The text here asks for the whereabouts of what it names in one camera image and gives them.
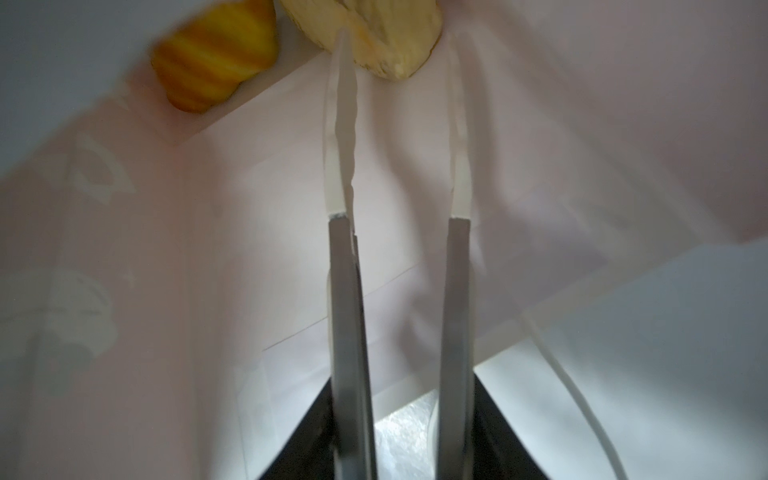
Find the pale twisted bread roll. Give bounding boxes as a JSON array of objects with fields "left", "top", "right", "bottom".
[{"left": 281, "top": 0, "right": 443, "bottom": 81}]

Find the small round striped bread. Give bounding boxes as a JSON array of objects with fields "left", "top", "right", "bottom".
[{"left": 150, "top": 1, "right": 279, "bottom": 114}]

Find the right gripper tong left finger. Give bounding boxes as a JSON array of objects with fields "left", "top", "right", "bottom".
[{"left": 323, "top": 29, "right": 377, "bottom": 479}]

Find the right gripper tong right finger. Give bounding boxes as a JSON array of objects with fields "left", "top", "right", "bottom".
[{"left": 435, "top": 35, "right": 474, "bottom": 479}]

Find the red white paper bag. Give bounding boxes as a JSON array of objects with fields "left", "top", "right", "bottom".
[{"left": 1, "top": 1, "right": 767, "bottom": 479}]

